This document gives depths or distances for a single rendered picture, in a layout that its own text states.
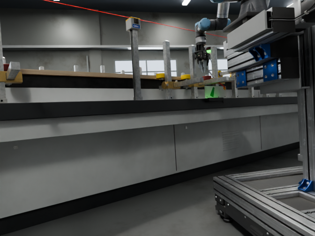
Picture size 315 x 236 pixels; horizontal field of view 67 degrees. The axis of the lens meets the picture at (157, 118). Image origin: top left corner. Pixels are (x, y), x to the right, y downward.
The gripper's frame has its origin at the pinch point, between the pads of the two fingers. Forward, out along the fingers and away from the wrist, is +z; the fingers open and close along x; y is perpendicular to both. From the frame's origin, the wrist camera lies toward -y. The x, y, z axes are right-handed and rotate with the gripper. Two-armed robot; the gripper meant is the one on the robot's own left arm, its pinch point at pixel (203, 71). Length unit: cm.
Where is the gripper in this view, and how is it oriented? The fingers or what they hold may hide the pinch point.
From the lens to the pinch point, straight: 185.3
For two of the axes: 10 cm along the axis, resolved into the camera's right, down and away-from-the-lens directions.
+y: -5.6, 0.6, -8.2
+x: 8.2, -0.3, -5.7
